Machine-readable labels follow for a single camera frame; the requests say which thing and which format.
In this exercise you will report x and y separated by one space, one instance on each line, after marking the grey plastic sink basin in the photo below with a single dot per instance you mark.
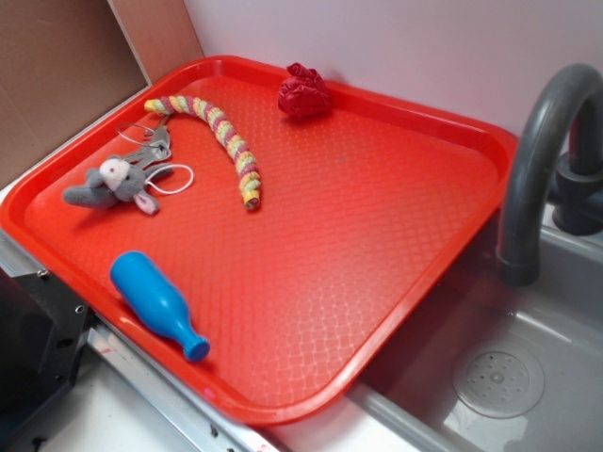
482 366

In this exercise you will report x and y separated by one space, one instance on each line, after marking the grey curved faucet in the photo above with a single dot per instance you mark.
558 161

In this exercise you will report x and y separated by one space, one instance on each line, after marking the silver keys on ring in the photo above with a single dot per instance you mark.
154 142

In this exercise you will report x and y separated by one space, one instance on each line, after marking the blue plastic toy bottle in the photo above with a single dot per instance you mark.
158 304

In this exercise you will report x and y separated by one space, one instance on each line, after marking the crumpled red cloth ball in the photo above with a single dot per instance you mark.
304 93

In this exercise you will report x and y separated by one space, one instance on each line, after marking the grey plush mouse toy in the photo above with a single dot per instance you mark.
115 181

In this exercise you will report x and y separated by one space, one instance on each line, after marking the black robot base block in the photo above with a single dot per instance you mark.
44 327

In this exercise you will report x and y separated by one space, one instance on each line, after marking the brown cardboard panel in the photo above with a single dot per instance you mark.
65 64

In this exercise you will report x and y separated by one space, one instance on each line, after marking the red plastic tray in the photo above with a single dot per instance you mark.
362 210

